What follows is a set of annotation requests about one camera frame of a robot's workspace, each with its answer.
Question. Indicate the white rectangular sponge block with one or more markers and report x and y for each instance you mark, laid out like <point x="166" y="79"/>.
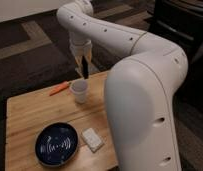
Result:
<point x="92" y="139"/>

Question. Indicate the orange carrot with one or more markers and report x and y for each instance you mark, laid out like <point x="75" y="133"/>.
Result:
<point x="60" y="87"/>

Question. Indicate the black cabinet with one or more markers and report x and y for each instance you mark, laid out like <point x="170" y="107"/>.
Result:
<point x="180" y="21"/>

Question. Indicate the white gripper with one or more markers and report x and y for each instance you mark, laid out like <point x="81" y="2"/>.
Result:
<point x="81" y="50"/>

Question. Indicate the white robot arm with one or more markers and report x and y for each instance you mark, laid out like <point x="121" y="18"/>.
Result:
<point x="139" y="89"/>

